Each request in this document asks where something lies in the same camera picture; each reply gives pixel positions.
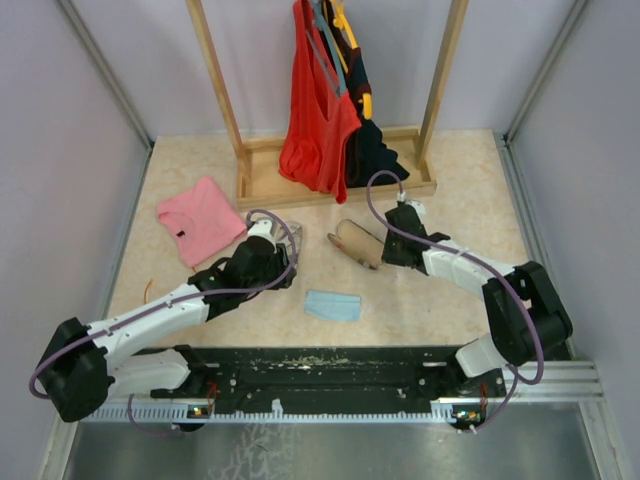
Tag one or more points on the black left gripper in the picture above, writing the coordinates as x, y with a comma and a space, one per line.
280, 262

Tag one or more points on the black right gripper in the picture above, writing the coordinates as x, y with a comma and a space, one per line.
388, 255

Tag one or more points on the brown plaid glasses case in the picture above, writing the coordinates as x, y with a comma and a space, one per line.
358, 244

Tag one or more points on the map print glasses case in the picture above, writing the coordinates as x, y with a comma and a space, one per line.
291, 238

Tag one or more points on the small light blue cloth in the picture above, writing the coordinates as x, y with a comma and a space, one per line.
331, 306

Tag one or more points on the yellow sunglasses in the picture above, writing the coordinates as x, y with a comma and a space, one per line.
149, 285

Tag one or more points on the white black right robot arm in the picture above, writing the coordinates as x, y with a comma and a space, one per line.
526, 316

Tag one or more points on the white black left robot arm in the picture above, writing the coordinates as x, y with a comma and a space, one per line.
84, 365

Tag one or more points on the pink folded t-shirt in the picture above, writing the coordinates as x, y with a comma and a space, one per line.
201, 221

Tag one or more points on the wooden clothes rack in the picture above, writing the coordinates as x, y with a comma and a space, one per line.
259, 183

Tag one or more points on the dark navy garment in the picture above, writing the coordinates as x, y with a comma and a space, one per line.
366, 154

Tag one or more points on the red tank top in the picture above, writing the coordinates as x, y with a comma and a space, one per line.
314, 150

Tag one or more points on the yellow clothes hanger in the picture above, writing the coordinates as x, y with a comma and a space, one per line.
350, 58

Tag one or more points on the grey clothes hanger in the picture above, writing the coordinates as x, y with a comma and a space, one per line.
318, 49

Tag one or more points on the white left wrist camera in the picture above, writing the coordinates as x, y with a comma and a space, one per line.
264, 228

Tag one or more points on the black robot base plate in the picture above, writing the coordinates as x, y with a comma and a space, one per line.
308, 381

